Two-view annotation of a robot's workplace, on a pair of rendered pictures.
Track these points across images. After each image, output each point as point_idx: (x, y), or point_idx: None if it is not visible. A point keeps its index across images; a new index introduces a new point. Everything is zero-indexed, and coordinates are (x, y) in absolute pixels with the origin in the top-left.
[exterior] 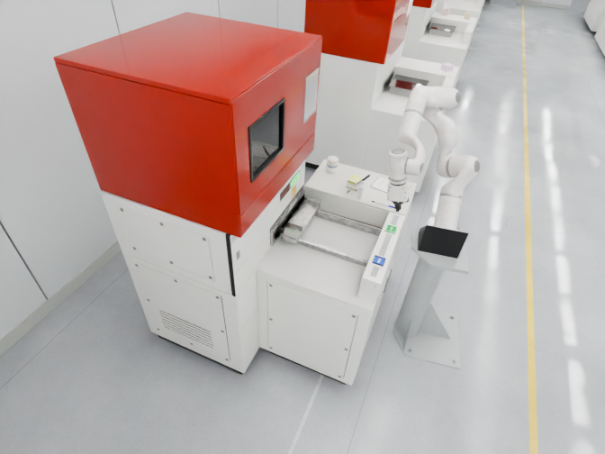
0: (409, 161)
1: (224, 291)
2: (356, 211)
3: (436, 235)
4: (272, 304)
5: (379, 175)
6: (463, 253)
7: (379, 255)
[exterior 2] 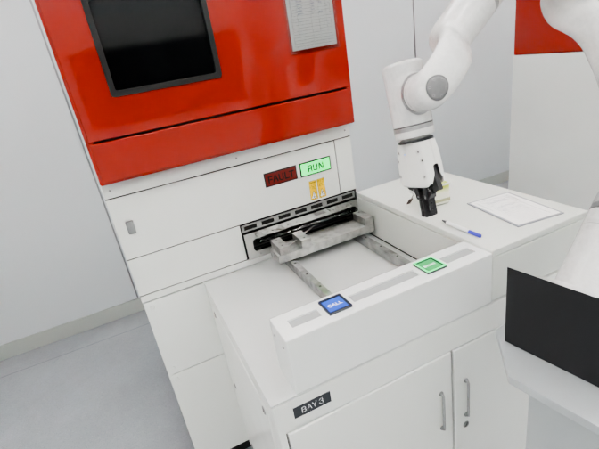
0: (411, 77)
1: None
2: (418, 240)
3: (537, 302)
4: (226, 354)
5: (509, 191)
6: None
7: (350, 297)
